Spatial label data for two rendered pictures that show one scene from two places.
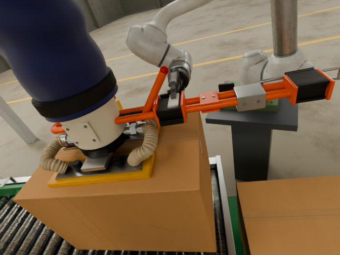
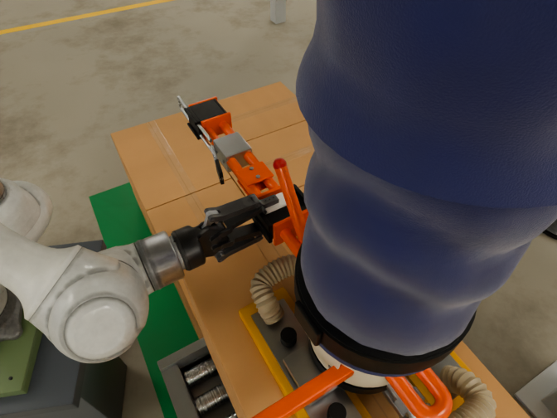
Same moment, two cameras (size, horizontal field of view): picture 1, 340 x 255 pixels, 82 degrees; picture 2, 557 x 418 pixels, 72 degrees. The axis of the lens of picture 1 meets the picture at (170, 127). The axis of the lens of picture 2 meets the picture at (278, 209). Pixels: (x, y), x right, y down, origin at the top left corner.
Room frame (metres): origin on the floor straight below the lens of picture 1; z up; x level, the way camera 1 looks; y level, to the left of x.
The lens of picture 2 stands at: (0.84, 0.31, 1.76)
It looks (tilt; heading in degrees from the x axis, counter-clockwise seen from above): 49 degrees down; 224
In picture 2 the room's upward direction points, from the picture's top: straight up
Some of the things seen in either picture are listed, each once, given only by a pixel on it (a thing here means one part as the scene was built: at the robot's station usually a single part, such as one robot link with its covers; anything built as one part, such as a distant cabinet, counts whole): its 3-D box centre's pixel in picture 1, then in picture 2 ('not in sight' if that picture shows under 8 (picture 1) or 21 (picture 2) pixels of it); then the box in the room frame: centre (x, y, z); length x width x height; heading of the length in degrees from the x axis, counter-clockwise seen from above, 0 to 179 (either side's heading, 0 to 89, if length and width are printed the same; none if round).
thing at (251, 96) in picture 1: (248, 96); (233, 152); (0.43, -0.23, 1.20); 0.07 x 0.07 x 0.04; 75
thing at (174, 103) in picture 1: (173, 100); (278, 201); (0.49, -0.03, 1.23); 0.07 x 0.03 x 0.01; 164
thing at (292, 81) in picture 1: (305, 86); (210, 117); (0.39, -0.36, 1.20); 0.08 x 0.07 x 0.05; 75
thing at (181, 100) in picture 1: (171, 108); (282, 212); (0.49, -0.02, 1.21); 0.10 x 0.08 x 0.06; 165
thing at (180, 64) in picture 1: (179, 74); (162, 259); (0.71, -0.10, 1.21); 0.09 x 0.06 x 0.09; 74
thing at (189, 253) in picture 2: (178, 82); (201, 241); (0.64, -0.08, 1.21); 0.09 x 0.07 x 0.08; 164
